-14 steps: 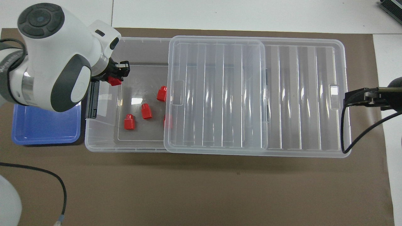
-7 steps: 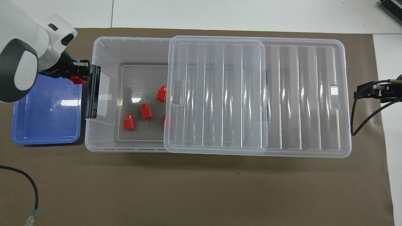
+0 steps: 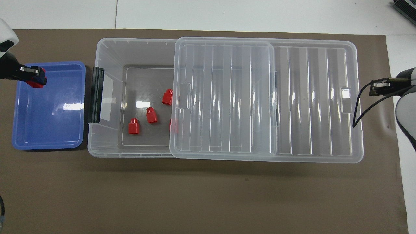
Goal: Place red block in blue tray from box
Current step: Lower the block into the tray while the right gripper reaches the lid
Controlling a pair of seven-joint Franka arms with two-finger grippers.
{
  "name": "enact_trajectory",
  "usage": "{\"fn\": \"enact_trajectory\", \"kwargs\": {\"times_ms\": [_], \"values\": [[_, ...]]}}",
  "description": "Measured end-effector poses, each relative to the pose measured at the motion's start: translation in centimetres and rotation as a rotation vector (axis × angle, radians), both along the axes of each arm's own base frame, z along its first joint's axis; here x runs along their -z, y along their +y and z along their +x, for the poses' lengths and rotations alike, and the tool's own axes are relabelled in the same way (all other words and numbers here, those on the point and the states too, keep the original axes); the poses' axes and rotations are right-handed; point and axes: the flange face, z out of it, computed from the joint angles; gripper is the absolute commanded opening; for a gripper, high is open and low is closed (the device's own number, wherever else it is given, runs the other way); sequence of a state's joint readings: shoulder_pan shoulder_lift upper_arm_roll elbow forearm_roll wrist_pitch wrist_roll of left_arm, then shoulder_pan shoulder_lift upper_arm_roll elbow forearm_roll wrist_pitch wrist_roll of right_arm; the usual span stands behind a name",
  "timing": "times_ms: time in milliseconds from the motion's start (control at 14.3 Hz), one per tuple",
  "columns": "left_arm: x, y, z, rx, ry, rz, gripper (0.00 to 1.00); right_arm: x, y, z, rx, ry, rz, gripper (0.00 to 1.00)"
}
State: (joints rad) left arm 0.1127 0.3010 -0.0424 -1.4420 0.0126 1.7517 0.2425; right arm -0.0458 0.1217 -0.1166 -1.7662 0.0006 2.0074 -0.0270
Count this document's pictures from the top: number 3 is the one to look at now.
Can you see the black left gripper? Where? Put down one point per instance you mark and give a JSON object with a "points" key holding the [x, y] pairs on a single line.
{"points": [[9, 68]]}

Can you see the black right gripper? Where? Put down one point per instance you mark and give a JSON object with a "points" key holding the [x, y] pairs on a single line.
{"points": [[403, 86]]}

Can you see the red plastic block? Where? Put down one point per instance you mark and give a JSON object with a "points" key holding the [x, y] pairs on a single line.
{"points": [[151, 116], [133, 126], [167, 97], [35, 84], [172, 125]]}

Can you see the clear plastic box lid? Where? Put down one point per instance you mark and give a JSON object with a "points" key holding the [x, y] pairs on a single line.
{"points": [[308, 97]]}

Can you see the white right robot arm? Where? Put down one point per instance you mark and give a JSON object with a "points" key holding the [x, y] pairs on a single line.
{"points": [[408, 120]]}

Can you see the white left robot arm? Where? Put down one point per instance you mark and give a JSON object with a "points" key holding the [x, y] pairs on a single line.
{"points": [[6, 35]]}

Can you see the blue plastic tray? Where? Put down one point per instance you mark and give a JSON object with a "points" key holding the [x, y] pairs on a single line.
{"points": [[48, 123]]}

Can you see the black box latch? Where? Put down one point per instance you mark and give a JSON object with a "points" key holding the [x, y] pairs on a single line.
{"points": [[96, 97], [276, 97]]}

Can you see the clear plastic storage box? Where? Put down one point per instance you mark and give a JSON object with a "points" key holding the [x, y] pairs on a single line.
{"points": [[143, 52]]}

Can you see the black ribbed device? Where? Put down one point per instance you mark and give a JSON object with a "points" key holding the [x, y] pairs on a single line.
{"points": [[406, 6]]}

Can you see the brown table mat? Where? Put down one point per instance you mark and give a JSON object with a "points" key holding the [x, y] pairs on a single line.
{"points": [[195, 195]]}

